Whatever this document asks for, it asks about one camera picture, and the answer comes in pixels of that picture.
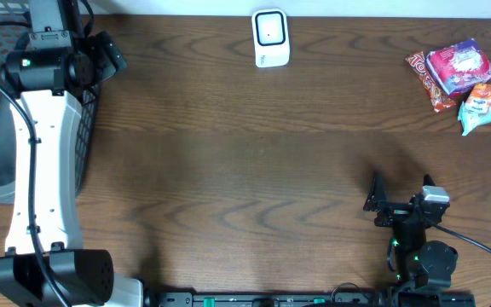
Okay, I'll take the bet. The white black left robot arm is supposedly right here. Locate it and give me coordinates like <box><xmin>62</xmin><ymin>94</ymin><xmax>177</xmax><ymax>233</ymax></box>
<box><xmin>0</xmin><ymin>0</ymin><xmax>151</xmax><ymax>306</ymax></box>

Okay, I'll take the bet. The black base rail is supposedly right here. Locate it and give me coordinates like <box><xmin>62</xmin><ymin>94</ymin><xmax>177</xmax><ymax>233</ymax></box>
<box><xmin>142</xmin><ymin>291</ymin><xmax>477</xmax><ymax>307</ymax></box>

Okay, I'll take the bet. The black right camera cable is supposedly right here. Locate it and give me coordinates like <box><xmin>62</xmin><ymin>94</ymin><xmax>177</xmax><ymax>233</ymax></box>
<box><xmin>415</xmin><ymin>204</ymin><xmax>491</xmax><ymax>307</ymax></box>

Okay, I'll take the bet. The purple snack packet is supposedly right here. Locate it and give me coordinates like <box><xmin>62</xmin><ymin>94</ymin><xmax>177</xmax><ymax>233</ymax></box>
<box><xmin>426</xmin><ymin>38</ymin><xmax>491</xmax><ymax>97</ymax></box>

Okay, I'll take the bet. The teal snack wrapper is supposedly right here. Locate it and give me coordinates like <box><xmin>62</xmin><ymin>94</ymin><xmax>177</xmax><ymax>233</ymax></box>
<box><xmin>458</xmin><ymin>103</ymin><xmax>491</xmax><ymax>136</ymax></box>

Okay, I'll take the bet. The small orange box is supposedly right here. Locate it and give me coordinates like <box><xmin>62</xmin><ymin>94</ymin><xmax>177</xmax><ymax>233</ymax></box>
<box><xmin>465</xmin><ymin>84</ymin><xmax>491</xmax><ymax>114</ymax></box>

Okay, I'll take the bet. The black camera cable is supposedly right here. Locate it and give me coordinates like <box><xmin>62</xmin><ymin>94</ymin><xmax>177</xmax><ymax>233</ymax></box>
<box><xmin>0</xmin><ymin>20</ymin><xmax>74</xmax><ymax>307</ymax></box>
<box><xmin>415</xmin><ymin>204</ymin><xmax>491</xmax><ymax>307</ymax></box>

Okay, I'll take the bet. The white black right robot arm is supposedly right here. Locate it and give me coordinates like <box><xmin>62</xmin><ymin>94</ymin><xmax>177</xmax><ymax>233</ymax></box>
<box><xmin>363</xmin><ymin>172</ymin><xmax>458</xmax><ymax>306</ymax></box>

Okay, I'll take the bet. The orange red snack bar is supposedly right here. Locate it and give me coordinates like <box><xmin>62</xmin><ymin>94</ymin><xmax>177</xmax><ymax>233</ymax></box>
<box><xmin>405</xmin><ymin>51</ymin><xmax>457</xmax><ymax>113</ymax></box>

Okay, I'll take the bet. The black left camera cable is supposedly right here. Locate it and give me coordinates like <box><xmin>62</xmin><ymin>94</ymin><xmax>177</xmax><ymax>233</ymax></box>
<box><xmin>0</xmin><ymin>20</ymin><xmax>74</xmax><ymax>307</ymax></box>

